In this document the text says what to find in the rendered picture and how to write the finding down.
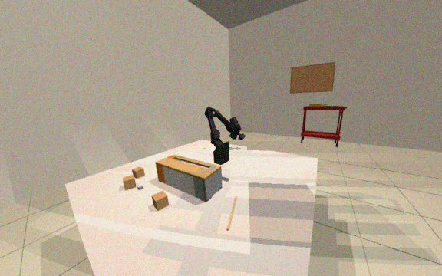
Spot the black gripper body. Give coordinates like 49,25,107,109
233,130,246,140

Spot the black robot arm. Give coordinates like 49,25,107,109
205,107,241,148

